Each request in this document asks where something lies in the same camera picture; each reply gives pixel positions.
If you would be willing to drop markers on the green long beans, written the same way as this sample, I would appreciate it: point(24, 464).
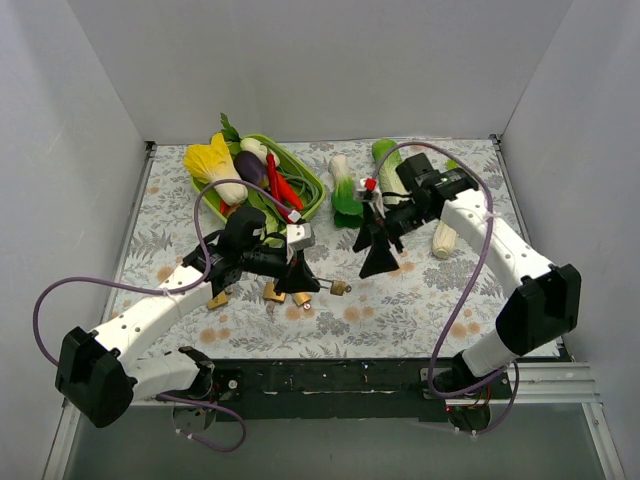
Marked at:
point(304, 182)

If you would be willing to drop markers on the small brass padlock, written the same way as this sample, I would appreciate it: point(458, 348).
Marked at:
point(302, 300)

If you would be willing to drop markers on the yellow napa cabbage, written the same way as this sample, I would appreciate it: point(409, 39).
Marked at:
point(212, 163)

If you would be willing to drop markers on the green round cabbage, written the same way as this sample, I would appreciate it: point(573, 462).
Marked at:
point(272, 229)

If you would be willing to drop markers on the green leafy herb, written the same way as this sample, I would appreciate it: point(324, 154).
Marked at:
point(230, 133)

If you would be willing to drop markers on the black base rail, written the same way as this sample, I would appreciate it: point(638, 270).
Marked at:
point(334, 388)

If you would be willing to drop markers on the white radish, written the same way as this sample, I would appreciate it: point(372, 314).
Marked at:
point(253, 145)

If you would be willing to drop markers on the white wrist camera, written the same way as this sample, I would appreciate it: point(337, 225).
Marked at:
point(299, 233)
point(367, 190)

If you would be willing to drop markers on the tiny brass padlock with key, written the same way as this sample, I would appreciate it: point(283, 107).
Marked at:
point(335, 287)

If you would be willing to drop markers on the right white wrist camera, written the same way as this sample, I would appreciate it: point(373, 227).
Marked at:
point(367, 190)

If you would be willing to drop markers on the brass padlock long shackle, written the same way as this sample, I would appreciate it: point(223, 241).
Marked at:
point(272, 298)

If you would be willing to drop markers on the purple eggplant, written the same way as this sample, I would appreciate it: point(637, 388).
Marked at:
point(251, 169)

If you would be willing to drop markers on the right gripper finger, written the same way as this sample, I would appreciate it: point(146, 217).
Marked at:
point(379, 258)
point(372, 231)

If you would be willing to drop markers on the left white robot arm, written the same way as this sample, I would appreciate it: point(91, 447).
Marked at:
point(103, 371)

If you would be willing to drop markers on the green napa cabbage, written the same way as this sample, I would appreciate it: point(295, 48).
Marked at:
point(390, 184)

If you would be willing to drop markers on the celery stalk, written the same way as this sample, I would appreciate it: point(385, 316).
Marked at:
point(443, 241)

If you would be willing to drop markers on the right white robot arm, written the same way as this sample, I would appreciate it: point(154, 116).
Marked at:
point(542, 298)

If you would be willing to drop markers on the large brass padlock left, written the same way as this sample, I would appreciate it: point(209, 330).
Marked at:
point(218, 301)

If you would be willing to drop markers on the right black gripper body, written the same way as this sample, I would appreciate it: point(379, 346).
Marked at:
point(379, 228)

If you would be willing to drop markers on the bok choy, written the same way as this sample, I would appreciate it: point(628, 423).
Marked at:
point(348, 212)

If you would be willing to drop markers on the green plastic basket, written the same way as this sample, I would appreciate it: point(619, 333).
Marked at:
point(257, 197)

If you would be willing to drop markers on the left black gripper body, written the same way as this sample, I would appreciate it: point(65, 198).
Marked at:
point(288, 267)

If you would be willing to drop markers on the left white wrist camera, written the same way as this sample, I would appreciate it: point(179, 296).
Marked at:
point(299, 233)

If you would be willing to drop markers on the red chili pepper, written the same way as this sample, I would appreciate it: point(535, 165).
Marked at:
point(274, 191)
point(279, 186)

